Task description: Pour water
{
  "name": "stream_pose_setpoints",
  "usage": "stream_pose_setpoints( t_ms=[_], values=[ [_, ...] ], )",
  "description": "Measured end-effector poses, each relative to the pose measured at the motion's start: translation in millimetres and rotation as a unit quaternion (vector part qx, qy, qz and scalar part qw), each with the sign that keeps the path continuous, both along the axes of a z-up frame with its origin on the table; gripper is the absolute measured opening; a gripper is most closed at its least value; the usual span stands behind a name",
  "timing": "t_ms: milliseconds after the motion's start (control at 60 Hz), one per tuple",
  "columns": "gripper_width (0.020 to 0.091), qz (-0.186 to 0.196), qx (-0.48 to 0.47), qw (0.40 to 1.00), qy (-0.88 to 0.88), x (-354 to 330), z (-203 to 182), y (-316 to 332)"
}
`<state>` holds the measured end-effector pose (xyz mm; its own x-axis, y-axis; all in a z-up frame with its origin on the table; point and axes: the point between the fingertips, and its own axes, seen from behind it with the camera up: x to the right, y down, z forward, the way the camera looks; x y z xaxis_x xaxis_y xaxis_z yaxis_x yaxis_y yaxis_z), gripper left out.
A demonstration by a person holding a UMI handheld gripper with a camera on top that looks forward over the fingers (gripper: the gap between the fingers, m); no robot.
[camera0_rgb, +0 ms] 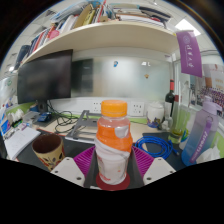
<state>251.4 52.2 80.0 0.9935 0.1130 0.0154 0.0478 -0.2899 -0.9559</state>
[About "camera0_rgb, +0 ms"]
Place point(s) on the white wall power outlet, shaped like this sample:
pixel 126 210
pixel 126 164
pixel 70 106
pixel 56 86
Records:
pixel 137 108
pixel 96 107

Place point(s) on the black desk mat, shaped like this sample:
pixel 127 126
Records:
pixel 75 146

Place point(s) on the group photo poster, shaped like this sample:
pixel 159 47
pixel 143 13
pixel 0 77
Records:
pixel 213 95

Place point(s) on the open white notebook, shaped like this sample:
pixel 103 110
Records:
pixel 21 141

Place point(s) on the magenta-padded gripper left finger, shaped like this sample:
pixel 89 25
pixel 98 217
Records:
pixel 66 170

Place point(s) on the black computer monitor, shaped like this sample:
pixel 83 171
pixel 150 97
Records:
pixel 45 76

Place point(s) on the green drinking glass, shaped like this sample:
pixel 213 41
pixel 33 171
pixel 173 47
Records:
pixel 178 126

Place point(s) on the purple hanging banner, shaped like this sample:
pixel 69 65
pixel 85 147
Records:
pixel 189 53

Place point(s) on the orange-capped drink bottle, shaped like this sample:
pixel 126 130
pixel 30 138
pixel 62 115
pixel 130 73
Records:
pixel 113 143

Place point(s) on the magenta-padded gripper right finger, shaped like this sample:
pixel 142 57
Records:
pixel 158 170

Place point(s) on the white lidded jar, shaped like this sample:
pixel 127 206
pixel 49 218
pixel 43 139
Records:
pixel 155 113

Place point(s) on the flat round red coaster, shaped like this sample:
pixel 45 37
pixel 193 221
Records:
pixel 113 187

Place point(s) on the purple translucent water bottle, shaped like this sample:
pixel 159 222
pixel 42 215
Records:
pixel 200 133

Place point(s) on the grey metal laptop stand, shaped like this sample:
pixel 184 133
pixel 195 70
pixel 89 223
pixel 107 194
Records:
pixel 83 128

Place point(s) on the blue desk calculator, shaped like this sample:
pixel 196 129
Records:
pixel 44 117

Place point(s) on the floral patterned cup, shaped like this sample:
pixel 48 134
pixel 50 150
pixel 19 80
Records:
pixel 48 151

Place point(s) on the white shelf with books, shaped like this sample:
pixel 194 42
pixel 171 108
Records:
pixel 110 35

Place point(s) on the dark blue mouse pad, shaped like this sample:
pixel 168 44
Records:
pixel 178 160

